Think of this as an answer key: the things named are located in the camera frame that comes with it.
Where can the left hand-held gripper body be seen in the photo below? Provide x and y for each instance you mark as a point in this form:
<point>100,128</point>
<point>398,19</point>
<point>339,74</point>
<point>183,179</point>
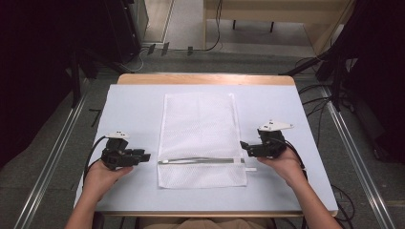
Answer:
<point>117,156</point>

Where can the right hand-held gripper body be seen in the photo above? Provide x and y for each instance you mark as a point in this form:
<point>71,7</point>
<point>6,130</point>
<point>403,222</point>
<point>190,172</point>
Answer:
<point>270,144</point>

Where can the white mesh laundry bag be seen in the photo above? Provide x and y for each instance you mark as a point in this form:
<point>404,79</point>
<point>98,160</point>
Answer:
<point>200,133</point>

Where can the person's right hand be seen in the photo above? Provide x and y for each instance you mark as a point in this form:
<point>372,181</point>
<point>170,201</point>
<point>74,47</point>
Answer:
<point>288,167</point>

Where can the person's left hand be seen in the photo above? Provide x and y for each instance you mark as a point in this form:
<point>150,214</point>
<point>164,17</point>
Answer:
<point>98,179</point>

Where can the pale table cover sheet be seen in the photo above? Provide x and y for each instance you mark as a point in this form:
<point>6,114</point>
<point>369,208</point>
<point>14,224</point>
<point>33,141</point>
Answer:
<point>133,108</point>

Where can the wooden table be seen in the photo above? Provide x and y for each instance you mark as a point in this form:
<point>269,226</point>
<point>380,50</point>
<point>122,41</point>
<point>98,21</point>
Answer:
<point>203,79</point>

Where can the black metal stand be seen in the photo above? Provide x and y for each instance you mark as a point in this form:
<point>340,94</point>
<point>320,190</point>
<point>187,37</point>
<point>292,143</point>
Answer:
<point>75,82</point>

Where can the person's lap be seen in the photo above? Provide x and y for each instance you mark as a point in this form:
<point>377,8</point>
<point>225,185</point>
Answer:
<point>203,223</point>

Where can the black curtain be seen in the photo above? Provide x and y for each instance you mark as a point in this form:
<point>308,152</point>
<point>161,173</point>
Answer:
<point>379,63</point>
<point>35,63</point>

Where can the black cabinet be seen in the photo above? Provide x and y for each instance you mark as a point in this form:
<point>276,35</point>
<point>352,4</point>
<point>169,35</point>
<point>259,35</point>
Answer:
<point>125,25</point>

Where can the light wooden bench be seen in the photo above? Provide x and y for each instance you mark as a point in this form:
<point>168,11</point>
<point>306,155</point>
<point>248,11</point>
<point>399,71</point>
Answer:
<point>273,11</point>

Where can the metal floor rail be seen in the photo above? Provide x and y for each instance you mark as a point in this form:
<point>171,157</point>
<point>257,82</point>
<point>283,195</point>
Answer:
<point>359,165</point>
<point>47,168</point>

